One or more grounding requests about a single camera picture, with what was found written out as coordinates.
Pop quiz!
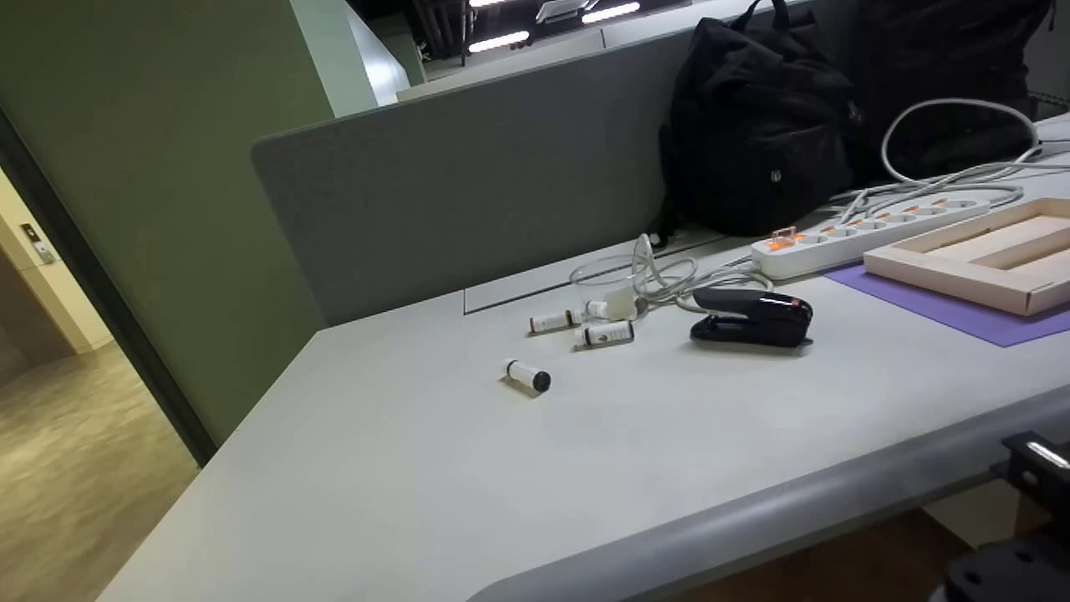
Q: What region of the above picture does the white battery with black end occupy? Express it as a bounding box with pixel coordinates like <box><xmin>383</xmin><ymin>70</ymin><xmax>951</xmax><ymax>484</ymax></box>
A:
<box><xmin>523</xmin><ymin>309</ymin><xmax>582</xmax><ymax>338</ymax></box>
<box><xmin>578</xmin><ymin>319</ymin><xmax>638</xmax><ymax>351</ymax></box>
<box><xmin>498</xmin><ymin>355</ymin><xmax>554</xmax><ymax>397</ymax></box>

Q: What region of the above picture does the grey desk divider panel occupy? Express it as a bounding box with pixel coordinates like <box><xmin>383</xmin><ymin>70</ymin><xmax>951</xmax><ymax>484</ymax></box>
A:
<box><xmin>251</xmin><ymin>7</ymin><xmax>770</xmax><ymax>328</ymax></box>

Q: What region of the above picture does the black stapler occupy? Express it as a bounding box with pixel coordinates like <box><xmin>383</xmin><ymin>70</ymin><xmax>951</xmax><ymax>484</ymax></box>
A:
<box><xmin>684</xmin><ymin>283</ymin><xmax>817</xmax><ymax>351</ymax></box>

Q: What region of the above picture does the black backpack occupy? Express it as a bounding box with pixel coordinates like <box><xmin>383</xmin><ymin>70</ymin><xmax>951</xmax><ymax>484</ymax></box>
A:
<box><xmin>650</xmin><ymin>0</ymin><xmax>867</xmax><ymax>244</ymax></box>

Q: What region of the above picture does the white power strip with switches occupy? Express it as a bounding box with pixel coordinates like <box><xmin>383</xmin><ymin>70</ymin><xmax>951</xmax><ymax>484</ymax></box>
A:
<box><xmin>747</xmin><ymin>183</ymin><xmax>1025</xmax><ymax>283</ymax></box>

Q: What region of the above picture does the purple mat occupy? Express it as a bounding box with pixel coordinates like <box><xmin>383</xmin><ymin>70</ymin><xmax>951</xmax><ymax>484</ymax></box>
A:
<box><xmin>823</xmin><ymin>260</ymin><xmax>1070</xmax><ymax>351</ymax></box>

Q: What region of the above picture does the black office chair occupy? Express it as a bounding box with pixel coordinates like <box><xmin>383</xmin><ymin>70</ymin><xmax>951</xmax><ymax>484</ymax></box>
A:
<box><xmin>807</xmin><ymin>0</ymin><xmax>1057</xmax><ymax>187</ymax></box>

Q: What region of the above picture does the white charger with cable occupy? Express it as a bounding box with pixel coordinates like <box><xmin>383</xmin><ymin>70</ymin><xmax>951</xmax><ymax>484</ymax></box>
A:
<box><xmin>566</xmin><ymin>230</ymin><xmax>779</xmax><ymax>328</ymax></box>

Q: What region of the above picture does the white power cable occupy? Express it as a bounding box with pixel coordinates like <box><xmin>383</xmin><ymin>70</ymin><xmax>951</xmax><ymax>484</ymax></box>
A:
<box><xmin>829</xmin><ymin>94</ymin><xmax>1070</xmax><ymax>228</ymax></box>

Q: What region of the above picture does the wooden canvas frame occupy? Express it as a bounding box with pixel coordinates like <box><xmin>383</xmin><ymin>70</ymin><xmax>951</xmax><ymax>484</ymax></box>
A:
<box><xmin>859</xmin><ymin>196</ymin><xmax>1070</xmax><ymax>321</ymax></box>

